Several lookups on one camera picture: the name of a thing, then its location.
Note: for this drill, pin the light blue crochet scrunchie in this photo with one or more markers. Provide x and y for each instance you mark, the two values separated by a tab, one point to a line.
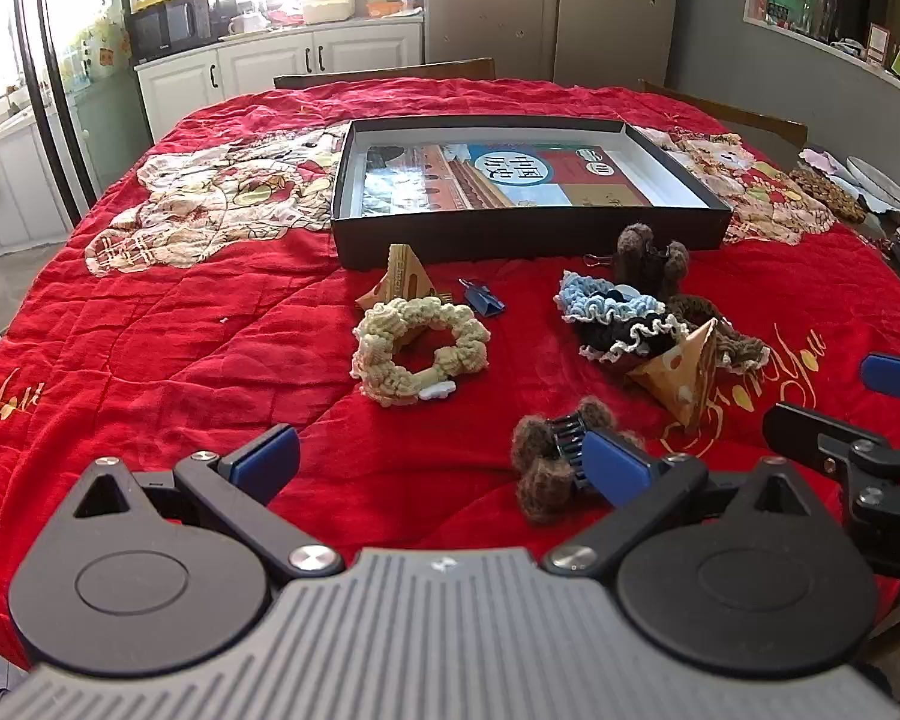
581	298

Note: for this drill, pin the clear drinking glasses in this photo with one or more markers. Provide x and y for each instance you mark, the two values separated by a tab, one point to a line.
825	15

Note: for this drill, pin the blue binder clip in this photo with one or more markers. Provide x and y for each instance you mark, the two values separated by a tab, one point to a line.
486	301

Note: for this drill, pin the white plate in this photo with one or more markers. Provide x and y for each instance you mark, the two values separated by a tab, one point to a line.
889	184

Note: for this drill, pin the black microwave oven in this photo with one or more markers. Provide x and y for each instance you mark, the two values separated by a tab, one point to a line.
165	26

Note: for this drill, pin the black white-edged crochet scrunchie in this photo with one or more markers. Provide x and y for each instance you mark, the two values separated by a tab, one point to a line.
615	337

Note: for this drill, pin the white kitchen counter unit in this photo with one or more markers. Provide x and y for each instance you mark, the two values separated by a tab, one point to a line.
22	180

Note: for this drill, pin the black door frame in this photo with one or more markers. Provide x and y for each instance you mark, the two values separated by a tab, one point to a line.
52	90

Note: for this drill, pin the brown cream-edged crochet scrunchie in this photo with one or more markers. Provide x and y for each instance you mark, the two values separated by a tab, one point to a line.
742	345

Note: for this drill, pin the brown nut pile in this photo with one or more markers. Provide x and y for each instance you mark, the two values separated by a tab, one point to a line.
825	193

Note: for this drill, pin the white mug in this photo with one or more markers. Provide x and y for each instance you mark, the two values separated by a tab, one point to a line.
246	24

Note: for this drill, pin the cream plastic container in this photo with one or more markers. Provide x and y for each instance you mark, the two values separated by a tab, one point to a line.
328	9

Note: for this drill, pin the white kitchen cabinet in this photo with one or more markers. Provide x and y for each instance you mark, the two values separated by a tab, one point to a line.
270	67

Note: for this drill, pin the pink scalloped paper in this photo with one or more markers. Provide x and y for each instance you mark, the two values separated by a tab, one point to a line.
821	160

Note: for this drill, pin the red printed blanket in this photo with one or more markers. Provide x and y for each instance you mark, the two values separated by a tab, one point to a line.
195	330

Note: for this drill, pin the cream crochet scrunchie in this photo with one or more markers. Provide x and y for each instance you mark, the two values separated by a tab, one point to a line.
379	360

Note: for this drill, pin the orange tray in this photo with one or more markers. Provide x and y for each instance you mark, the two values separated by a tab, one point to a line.
386	6

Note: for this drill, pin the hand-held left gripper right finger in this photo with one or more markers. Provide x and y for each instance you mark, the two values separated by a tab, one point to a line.
615	465

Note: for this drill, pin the black cardboard box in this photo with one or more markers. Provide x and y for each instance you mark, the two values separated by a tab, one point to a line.
532	236

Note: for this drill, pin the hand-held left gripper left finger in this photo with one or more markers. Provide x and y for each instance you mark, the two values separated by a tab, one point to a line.
270	457

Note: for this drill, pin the triangular brown snack packet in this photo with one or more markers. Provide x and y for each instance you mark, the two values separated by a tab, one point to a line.
405	274
682	382

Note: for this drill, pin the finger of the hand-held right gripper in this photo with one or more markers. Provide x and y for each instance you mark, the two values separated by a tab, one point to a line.
795	426
896	376

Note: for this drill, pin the steel two-door refrigerator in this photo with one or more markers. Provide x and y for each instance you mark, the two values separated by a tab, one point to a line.
570	7

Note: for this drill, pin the brown fuzzy hair claw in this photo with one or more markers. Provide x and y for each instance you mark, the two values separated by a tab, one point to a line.
544	480
645	259

